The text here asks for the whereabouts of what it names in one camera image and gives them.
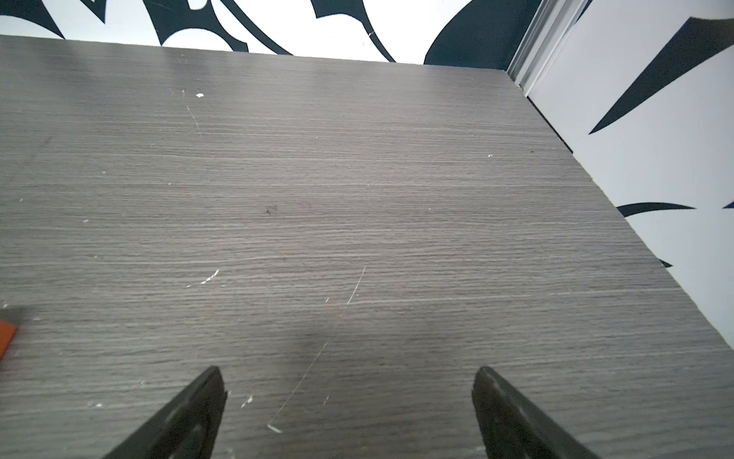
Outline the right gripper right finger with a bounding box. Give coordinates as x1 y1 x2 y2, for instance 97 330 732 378
471 366 596 459

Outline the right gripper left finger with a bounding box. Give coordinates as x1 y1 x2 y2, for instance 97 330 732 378
106 365 227 459

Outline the orange block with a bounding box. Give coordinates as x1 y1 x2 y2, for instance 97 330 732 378
0 319 17 360

